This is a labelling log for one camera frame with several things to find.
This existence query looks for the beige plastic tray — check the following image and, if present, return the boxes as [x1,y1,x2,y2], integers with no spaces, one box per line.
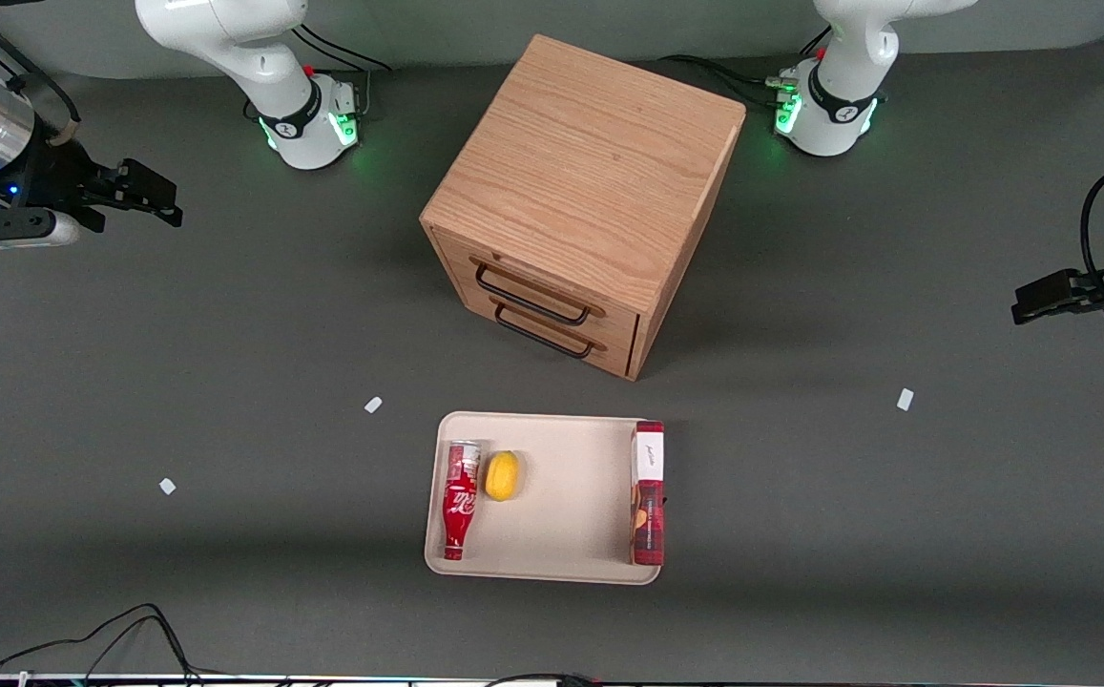
[424,411,664,586]

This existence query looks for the black left base cables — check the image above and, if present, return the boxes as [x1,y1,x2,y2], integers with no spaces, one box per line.
[656,27,834,112]

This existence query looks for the black floor cables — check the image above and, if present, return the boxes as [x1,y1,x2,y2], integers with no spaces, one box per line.
[0,592,228,687]

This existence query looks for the yellow lemon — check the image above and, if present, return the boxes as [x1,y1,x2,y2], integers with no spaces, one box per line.
[485,450,521,503]

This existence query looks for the wooden drawer cabinet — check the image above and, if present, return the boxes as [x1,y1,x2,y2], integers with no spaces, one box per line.
[420,34,747,382]

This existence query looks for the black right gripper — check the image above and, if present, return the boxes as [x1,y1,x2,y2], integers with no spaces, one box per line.
[0,141,184,230]

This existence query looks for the black metal drawer handle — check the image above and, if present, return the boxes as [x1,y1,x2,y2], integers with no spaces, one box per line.
[493,304,595,361]
[473,262,593,326]

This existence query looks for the black right base cables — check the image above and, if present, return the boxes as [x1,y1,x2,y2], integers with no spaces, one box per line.
[244,23,392,123]

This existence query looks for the red coke bottle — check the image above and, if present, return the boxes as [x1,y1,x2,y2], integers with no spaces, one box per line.
[442,440,485,562]

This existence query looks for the black edge cable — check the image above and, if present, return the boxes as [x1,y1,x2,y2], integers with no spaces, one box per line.
[483,672,602,687]

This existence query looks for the black base cables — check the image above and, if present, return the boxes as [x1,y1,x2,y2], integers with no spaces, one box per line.
[656,27,834,112]
[244,23,392,123]

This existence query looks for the red snack box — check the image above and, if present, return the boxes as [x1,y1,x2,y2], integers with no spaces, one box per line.
[628,420,666,567]

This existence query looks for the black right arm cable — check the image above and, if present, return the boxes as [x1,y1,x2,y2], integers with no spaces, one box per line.
[0,10,83,146]

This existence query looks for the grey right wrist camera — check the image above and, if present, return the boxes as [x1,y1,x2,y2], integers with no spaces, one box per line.
[0,210,81,254]

